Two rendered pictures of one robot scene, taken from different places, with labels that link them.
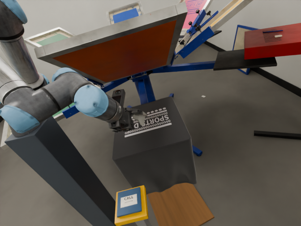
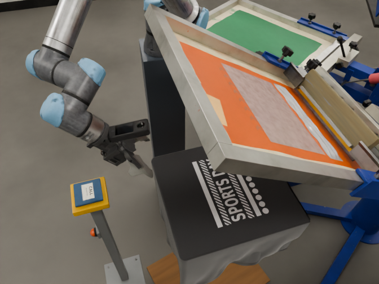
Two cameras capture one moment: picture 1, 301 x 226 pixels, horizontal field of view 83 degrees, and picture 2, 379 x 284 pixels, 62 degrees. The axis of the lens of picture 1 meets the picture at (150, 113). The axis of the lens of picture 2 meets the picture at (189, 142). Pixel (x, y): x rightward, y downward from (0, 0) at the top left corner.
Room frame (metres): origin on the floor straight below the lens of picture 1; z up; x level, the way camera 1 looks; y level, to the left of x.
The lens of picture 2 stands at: (0.51, -0.53, 1.98)
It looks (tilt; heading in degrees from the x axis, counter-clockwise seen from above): 49 degrees down; 68
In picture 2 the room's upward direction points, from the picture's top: 1 degrees clockwise
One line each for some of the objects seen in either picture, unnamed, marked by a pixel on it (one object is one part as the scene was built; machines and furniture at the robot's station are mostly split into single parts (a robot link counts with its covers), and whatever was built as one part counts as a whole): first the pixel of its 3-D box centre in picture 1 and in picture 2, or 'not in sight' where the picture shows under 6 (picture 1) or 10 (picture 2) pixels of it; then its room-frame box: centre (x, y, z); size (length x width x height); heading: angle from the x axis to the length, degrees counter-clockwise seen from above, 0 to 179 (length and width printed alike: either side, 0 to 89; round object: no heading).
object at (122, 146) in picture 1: (146, 122); (225, 187); (0.89, 0.04, 0.95); 0.48 x 0.44 x 0.01; 177
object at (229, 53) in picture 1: (194, 65); not in sight; (1.63, -0.58, 0.91); 1.34 x 0.41 x 0.08; 57
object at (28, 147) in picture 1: (81, 186); (167, 137); (0.84, 0.66, 0.60); 0.18 x 0.18 x 1.20; 81
